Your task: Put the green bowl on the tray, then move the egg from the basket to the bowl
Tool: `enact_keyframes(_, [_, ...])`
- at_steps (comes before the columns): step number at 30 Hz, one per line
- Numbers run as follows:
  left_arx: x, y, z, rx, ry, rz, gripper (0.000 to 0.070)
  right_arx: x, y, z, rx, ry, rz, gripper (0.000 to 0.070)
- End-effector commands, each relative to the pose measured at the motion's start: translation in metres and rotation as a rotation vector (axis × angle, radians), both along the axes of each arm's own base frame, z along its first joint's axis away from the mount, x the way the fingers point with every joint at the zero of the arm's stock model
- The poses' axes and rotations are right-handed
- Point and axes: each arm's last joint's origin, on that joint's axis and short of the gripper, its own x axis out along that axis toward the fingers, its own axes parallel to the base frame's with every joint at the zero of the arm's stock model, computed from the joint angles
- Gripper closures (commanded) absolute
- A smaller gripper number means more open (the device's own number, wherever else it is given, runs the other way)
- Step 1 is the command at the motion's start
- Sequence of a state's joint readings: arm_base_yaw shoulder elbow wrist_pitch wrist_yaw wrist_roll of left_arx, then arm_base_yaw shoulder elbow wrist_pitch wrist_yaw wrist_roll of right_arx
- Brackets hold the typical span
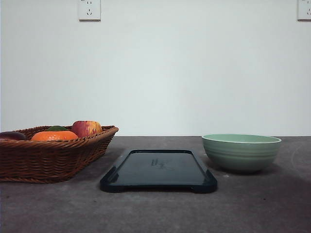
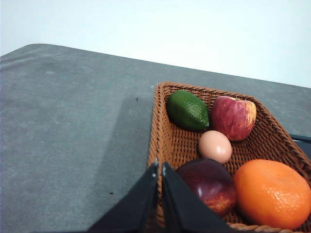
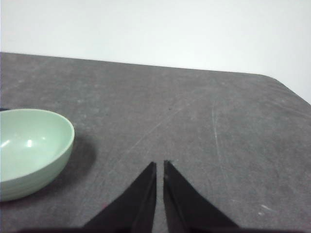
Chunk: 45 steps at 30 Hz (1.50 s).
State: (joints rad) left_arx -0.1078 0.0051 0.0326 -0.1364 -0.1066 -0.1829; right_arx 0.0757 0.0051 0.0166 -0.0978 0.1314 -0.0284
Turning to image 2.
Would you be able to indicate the orange mandarin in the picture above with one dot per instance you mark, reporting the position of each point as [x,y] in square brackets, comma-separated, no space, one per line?
[272,194]

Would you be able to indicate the green avocado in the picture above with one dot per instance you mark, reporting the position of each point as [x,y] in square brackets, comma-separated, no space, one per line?
[187,111]

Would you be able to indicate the brown wicker basket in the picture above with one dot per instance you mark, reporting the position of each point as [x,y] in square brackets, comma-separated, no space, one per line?
[176,146]

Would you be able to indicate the red yellow apple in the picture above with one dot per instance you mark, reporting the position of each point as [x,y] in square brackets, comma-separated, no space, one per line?
[233,117]

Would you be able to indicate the dark rectangular tray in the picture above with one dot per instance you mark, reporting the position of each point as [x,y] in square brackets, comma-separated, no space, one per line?
[300,138]

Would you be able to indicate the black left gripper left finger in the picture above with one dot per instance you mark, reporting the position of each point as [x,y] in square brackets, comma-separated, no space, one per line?
[135,212]

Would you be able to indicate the dark red plum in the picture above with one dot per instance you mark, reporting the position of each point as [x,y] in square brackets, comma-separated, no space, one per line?
[213,181]

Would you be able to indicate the brown egg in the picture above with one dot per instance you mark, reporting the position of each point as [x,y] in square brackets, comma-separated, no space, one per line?
[215,145]

